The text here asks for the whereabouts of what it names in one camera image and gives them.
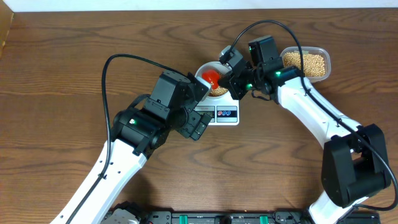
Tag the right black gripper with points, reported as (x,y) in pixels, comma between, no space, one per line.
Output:
(232,85)

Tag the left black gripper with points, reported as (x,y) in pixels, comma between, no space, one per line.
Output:
(194,124)

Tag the red measuring scoop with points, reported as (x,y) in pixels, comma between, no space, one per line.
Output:
(212,77)

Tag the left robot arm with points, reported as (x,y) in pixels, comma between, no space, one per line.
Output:
(136,133)

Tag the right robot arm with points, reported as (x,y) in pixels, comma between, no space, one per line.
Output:
(355,162)

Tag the soybeans in bowl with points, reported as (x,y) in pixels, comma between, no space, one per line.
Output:
(219,91)

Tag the grey bowl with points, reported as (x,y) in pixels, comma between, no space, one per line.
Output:
(222,69)

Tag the white kitchen scale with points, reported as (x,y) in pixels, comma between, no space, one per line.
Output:
(223,111)

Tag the soybeans in container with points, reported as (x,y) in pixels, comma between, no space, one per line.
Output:
(314,65)

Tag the clear plastic container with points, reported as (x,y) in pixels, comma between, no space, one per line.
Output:
(316,51)

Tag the cardboard side panel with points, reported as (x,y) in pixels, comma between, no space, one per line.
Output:
(6,19)

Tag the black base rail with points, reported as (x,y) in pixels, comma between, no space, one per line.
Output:
(123,216)

